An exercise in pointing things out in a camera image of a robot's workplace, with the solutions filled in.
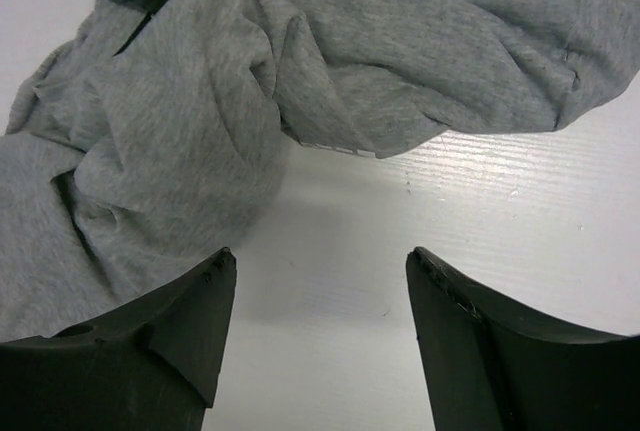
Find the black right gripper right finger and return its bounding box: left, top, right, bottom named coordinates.
left=406, top=247, right=639, bottom=430

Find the grey t shirt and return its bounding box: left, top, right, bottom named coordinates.
left=1, top=0, right=639, bottom=341

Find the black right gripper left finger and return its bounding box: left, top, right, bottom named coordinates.
left=1, top=248, right=237, bottom=431

